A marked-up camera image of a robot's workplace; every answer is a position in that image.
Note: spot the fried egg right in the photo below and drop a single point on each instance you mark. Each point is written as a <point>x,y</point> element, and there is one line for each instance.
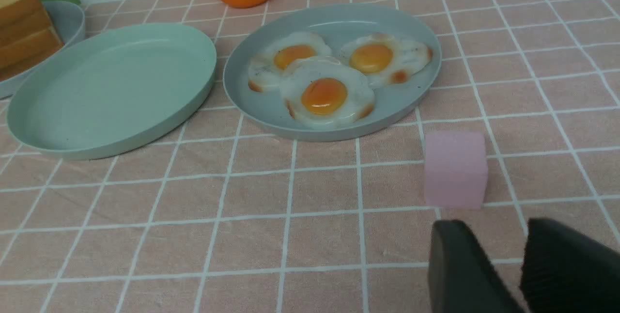
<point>386,59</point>

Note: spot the fried egg front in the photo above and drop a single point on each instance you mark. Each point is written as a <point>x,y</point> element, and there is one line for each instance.
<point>324,94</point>

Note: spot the pink foam cube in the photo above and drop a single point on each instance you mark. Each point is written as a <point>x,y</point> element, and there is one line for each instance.
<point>456,171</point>

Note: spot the light blue bread plate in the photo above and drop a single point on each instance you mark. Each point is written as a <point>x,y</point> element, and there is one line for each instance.
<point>69,21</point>

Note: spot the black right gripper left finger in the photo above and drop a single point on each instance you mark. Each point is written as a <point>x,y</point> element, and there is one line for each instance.
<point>461,278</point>

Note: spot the pink checkered tablecloth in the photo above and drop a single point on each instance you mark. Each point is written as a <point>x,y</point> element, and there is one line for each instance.
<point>221,217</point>

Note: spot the fried egg left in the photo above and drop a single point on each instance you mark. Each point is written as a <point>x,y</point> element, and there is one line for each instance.
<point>266,68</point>

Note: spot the grey-blue egg plate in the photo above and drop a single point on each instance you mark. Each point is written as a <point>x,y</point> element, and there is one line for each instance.
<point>337,24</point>

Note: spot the toast slice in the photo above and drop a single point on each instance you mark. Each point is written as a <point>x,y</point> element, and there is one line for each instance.
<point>14,10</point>
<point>24,26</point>
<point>27,52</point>

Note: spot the mint green plate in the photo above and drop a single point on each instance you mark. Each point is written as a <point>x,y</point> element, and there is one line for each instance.
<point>114,92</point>

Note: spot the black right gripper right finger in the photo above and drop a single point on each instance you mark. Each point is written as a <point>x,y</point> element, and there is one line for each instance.
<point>565,271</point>

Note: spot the fried egg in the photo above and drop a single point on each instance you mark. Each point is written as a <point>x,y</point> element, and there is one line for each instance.
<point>266,68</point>
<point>386,59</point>
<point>324,94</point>

